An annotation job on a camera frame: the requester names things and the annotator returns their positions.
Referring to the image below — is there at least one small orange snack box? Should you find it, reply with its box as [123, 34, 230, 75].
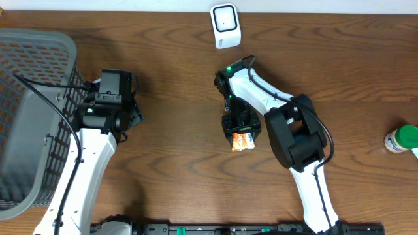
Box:
[232, 133, 255, 151]

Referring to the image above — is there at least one green lid jar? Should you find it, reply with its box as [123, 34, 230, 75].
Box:
[384, 125, 417, 153]

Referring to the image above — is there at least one light green tissue pack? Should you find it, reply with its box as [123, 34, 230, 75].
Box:
[411, 148, 418, 159]

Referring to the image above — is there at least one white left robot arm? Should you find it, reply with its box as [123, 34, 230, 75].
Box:
[34, 69, 144, 234]

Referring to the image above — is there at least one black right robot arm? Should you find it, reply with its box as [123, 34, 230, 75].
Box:
[214, 59, 339, 234]

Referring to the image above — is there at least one white barcode scanner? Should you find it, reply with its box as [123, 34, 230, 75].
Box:
[210, 3, 242, 50]

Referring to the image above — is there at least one dark grey plastic basket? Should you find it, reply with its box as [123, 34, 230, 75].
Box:
[1, 28, 86, 221]

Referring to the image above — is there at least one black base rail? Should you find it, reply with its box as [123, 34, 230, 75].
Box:
[88, 223, 386, 235]

